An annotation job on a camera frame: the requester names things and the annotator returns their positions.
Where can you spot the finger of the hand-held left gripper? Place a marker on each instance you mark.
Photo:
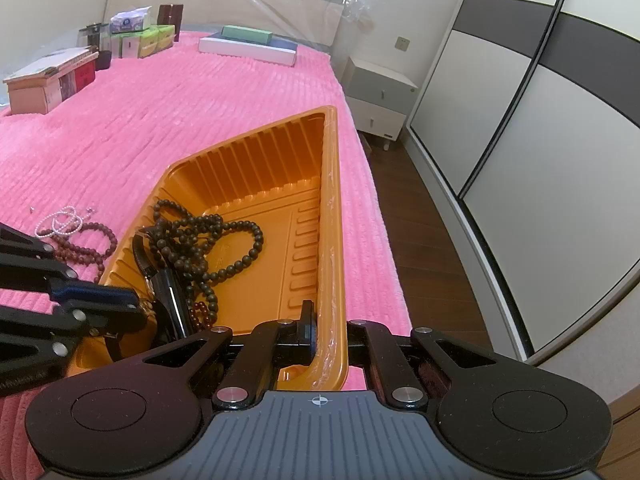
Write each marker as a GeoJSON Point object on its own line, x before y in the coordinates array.
{"type": "Point", "coordinates": [95, 294]}
{"type": "Point", "coordinates": [100, 322]}

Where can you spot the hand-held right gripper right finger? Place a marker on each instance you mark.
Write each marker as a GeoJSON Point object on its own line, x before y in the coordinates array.
{"type": "Point", "coordinates": [374, 342]}

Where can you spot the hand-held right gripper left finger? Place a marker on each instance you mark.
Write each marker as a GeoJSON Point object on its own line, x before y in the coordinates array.
{"type": "Point", "coordinates": [308, 332]}

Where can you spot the black dial watch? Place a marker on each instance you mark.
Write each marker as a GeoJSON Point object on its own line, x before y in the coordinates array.
{"type": "Point", "coordinates": [112, 347]}

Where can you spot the dark red bead strand with pendant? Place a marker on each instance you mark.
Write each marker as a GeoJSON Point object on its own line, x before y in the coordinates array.
{"type": "Point", "coordinates": [170, 300]}

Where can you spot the orange plastic tray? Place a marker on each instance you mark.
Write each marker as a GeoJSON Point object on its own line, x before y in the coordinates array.
{"type": "Point", "coordinates": [280, 240]}

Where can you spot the pink ribbed blanket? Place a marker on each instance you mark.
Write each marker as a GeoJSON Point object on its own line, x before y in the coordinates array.
{"type": "Point", "coordinates": [150, 125]}

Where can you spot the light wooden box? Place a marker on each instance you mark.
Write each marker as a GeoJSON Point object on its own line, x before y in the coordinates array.
{"type": "Point", "coordinates": [30, 92]}

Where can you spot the black cup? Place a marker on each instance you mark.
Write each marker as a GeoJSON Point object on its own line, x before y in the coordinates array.
{"type": "Point", "coordinates": [103, 60]}

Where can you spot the white nightstand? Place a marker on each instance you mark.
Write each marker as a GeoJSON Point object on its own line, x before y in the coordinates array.
{"type": "Point", "coordinates": [380, 100]}

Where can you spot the grey and white sliding wardrobe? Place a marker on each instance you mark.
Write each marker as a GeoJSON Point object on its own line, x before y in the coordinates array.
{"type": "Point", "coordinates": [525, 150]}

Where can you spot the white and green box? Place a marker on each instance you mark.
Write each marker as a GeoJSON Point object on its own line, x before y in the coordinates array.
{"type": "Point", "coordinates": [131, 46]}

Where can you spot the dark glass jar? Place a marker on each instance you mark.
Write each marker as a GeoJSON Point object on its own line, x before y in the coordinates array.
{"type": "Point", "coordinates": [94, 35]}

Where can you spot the green tissue box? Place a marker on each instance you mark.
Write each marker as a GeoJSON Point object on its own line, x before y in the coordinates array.
{"type": "Point", "coordinates": [159, 40]}

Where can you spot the blue and white tissue pack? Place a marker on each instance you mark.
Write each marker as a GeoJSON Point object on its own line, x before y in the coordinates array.
{"type": "Point", "coordinates": [131, 21]}

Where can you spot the white flat box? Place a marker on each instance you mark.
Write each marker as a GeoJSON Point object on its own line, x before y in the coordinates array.
{"type": "Point", "coordinates": [245, 52]}

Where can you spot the dark brown box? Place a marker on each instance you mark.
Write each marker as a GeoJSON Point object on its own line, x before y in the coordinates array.
{"type": "Point", "coordinates": [171, 17]}

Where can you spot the green rectangular box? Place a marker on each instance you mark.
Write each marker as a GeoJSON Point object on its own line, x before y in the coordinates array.
{"type": "Point", "coordinates": [246, 34]}

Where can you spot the beige headboard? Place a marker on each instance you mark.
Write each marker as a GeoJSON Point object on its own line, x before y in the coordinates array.
{"type": "Point", "coordinates": [200, 0]}

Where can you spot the wall socket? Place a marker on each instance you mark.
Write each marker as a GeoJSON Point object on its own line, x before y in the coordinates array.
{"type": "Point", "coordinates": [403, 44]}

